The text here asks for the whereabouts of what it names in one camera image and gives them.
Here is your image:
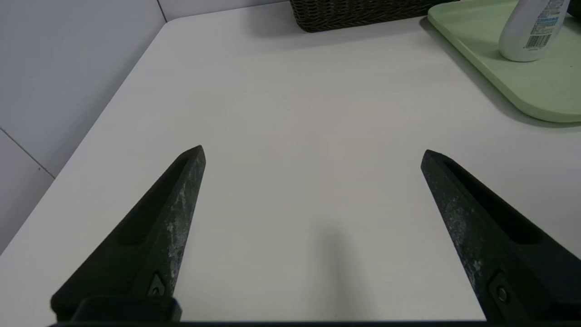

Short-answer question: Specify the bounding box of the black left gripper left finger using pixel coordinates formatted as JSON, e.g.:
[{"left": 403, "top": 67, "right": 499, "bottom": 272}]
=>
[{"left": 50, "top": 145, "right": 206, "bottom": 319}]

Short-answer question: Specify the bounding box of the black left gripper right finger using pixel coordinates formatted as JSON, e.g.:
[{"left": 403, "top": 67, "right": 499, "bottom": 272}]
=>
[{"left": 420, "top": 149, "right": 581, "bottom": 321}]

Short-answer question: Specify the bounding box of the white plastic bottle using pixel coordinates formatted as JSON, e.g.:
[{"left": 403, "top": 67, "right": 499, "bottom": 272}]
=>
[{"left": 498, "top": 0, "right": 570, "bottom": 62}]

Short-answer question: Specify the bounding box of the dark brown wicker basket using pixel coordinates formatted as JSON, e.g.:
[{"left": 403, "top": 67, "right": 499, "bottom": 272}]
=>
[{"left": 290, "top": 0, "right": 459, "bottom": 33}]

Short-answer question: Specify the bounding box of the light green plastic tray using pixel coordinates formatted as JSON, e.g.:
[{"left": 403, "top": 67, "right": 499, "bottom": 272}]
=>
[{"left": 428, "top": 0, "right": 581, "bottom": 123}]

